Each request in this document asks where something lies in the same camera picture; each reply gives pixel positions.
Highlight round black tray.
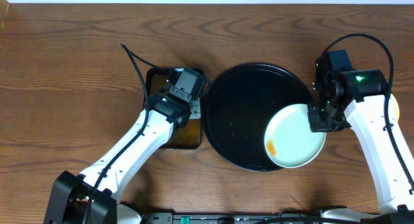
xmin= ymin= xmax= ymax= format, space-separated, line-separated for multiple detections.
xmin=202 ymin=63 xmax=314 ymax=172

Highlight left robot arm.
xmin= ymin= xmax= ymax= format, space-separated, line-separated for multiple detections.
xmin=44 ymin=87 xmax=203 ymax=223

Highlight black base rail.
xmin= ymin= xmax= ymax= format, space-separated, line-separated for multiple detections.
xmin=119 ymin=201 xmax=324 ymax=224

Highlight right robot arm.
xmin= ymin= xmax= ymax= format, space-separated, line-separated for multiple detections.
xmin=308 ymin=68 xmax=413 ymax=223

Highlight yellow plate with sauce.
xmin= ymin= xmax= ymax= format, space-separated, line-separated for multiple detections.
xmin=390 ymin=94 xmax=400 ymax=121

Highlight black rectangular water tray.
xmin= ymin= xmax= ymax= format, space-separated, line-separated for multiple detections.
xmin=146 ymin=68 xmax=202 ymax=150

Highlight white plate with sauce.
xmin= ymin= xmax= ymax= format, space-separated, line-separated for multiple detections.
xmin=263 ymin=104 xmax=326 ymax=168

